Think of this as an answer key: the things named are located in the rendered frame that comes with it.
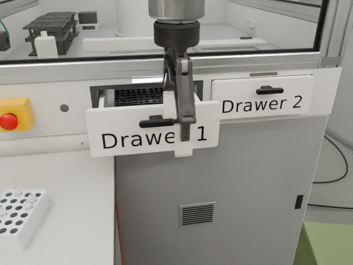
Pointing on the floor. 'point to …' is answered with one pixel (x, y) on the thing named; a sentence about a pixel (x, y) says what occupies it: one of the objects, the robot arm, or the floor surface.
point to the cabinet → (210, 193)
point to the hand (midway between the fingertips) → (176, 132)
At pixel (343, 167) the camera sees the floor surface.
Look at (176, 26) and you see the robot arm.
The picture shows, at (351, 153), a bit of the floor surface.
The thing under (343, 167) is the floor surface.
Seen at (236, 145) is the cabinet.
